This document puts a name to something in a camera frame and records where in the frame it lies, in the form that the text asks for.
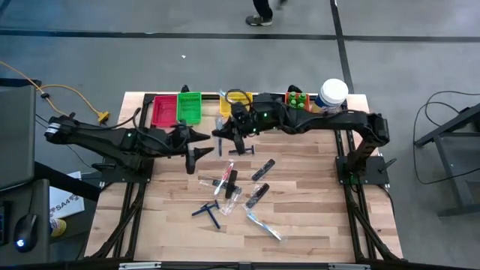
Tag black metal stand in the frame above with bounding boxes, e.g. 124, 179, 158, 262
413, 101, 480, 218

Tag silver edge bracket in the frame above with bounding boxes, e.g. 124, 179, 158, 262
327, 262, 371, 270
118, 262, 163, 270

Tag white printed paper sheet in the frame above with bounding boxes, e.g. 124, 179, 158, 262
48, 170, 86, 219

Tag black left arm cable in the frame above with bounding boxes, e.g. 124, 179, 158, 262
130, 106, 188, 151

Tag green plastic basket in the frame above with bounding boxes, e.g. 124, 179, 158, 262
175, 91, 204, 125

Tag yellow extension cable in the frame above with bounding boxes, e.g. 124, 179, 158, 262
0, 60, 112, 125

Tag black floor cable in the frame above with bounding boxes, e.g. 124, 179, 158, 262
411, 89, 480, 185

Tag yellow wipes canister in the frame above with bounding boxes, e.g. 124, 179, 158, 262
49, 217, 68, 238

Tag yellow plastic basket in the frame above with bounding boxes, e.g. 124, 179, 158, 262
218, 91, 254, 119

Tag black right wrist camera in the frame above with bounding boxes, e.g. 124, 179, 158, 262
230, 100, 251, 123

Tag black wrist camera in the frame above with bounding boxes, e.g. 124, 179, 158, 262
230, 100, 251, 123
172, 123, 191, 137

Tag person's feet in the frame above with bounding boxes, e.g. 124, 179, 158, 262
244, 0, 290, 28

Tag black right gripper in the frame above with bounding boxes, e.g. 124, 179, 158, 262
212, 112, 266, 155

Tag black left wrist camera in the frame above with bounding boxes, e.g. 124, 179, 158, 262
172, 123, 191, 137

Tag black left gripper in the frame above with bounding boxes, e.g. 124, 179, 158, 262
167, 126, 216, 176

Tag plastic black comb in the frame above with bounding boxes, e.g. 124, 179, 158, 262
197, 175, 243, 193
250, 158, 276, 182
244, 181, 271, 210

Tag black aluminium table frame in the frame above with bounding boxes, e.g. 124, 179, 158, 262
84, 91, 404, 263

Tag grey laptop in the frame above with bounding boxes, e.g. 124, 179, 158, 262
0, 84, 38, 191

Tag red plastic basket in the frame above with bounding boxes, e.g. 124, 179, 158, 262
151, 94, 179, 128

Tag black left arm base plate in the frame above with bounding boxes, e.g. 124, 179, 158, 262
97, 155, 155, 185

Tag bare black comb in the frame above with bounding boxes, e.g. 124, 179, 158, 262
224, 169, 239, 200

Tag black computer mouse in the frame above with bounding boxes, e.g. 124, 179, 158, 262
13, 212, 39, 254

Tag orange plastic basket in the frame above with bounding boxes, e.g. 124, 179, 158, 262
283, 91, 311, 113

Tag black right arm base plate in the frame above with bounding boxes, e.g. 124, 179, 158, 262
334, 154, 392, 188

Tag Lysol wipes canister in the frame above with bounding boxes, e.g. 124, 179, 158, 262
313, 77, 350, 115

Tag red white toothbrush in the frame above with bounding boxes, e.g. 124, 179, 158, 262
213, 160, 235, 197

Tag black side desk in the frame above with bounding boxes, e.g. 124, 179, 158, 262
0, 178, 51, 266

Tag blue white toothbrush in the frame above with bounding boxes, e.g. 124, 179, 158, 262
214, 115, 227, 158
245, 211, 288, 244

